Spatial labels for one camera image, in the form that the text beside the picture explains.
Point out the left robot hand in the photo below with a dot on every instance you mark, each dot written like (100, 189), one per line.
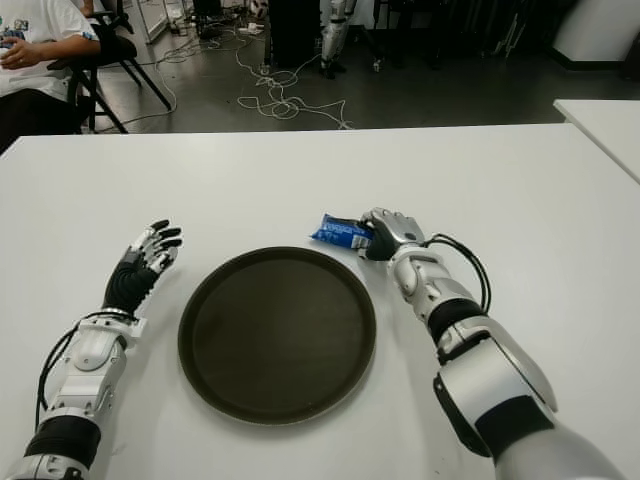
(130, 285)

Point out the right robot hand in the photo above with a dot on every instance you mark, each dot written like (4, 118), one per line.
(395, 230)

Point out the blue Oreo packet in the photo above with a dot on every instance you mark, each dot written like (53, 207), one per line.
(340, 231)

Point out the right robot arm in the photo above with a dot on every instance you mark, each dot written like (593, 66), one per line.
(500, 380)

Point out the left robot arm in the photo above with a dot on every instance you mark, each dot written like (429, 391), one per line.
(75, 380)

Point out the round dark brown tray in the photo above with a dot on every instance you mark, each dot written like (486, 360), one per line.
(276, 335)

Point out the black cabinet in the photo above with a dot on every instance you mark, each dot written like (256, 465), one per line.
(295, 30)

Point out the seated person white t-shirt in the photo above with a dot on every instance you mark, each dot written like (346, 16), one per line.
(30, 75)

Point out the white side table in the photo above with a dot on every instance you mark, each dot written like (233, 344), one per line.
(605, 125)

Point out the black folding chair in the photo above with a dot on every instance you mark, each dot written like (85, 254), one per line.
(115, 47)

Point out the white power strip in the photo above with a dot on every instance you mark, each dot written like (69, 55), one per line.
(251, 27)

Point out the white framed panel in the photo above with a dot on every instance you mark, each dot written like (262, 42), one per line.
(152, 20)

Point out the white column black base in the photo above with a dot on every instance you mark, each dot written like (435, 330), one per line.
(595, 25)

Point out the silver folding frame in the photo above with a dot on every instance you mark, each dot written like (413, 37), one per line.
(510, 35)

